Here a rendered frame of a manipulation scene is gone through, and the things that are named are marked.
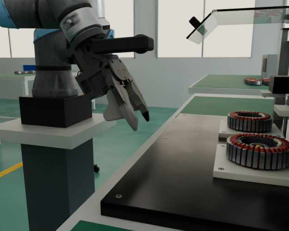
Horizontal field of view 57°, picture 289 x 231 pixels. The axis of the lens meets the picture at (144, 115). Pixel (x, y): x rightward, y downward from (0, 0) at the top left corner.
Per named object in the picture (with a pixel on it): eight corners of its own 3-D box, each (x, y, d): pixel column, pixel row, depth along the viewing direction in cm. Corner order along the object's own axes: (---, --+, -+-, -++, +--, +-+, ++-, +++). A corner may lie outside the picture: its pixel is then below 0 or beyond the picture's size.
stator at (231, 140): (225, 167, 45) (226, 146, 44) (225, 146, 56) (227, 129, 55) (299, 175, 42) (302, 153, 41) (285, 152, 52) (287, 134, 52)
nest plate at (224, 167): (213, 177, 44) (213, 170, 44) (216, 149, 58) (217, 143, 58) (316, 190, 40) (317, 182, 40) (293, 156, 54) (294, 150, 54)
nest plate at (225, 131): (218, 137, 67) (218, 132, 67) (220, 123, 81) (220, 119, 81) (284, 142, 63) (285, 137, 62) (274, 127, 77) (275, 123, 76)
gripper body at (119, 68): (104, 98, 60) (78, 50, 59) (136, 79, 57) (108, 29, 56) (88, 103, 53) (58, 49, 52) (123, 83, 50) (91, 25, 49)
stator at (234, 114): (229, 132, 67) (230, 117, 66) (225, 122, 78) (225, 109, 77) (277, 134, 65) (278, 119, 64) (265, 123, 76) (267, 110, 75)
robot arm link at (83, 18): (99, 10, 56) (79, 2, 48) (110, 30, 56) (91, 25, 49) (73, 30, 59) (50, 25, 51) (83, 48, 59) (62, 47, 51)
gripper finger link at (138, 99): (133, 123, 62) (109, 91, 59) (154, 112, 60) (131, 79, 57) (130, 130, 60) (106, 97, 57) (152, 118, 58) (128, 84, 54)
